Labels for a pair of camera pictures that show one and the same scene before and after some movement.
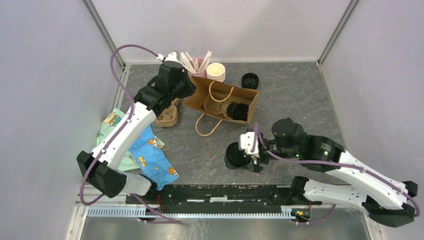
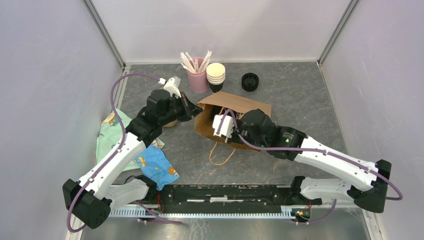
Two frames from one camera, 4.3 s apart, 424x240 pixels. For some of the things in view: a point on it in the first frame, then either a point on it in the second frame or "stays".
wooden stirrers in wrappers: [185, 58] stays
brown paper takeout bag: [213, 98] -> [218, 104]
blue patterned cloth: [151, 159] stays
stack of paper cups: [216, 71] stays
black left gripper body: [185, 89] -> [175, 112]
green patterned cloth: [113, 118] stays
